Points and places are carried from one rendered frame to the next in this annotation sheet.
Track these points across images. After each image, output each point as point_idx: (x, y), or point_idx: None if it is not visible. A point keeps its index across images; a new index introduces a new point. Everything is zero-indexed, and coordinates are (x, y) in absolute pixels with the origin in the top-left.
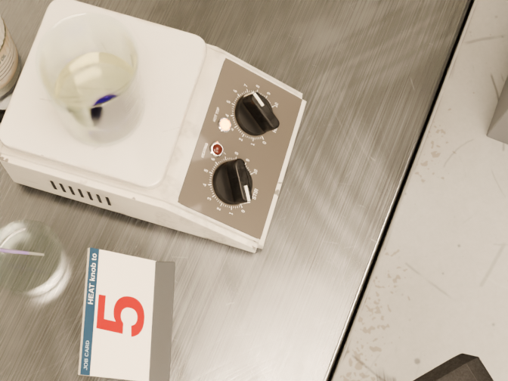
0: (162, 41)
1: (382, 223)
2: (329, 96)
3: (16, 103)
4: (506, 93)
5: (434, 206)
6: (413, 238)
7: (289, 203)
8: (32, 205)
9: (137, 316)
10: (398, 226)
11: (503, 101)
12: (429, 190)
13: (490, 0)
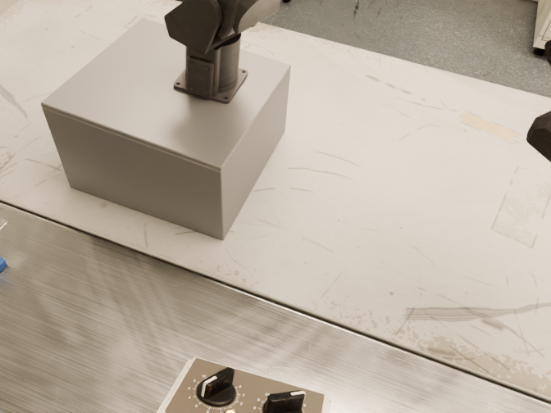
0: None
1: (292, 311)
2: (183, 346)
3: None
4: (198, 218)
5: (277, 276)
6: (302, 291)
7: (279, 380)
8: None
9: None
10: (293, 300)
11: (207, 219)
12: (265, 279)
13: (113, 229)
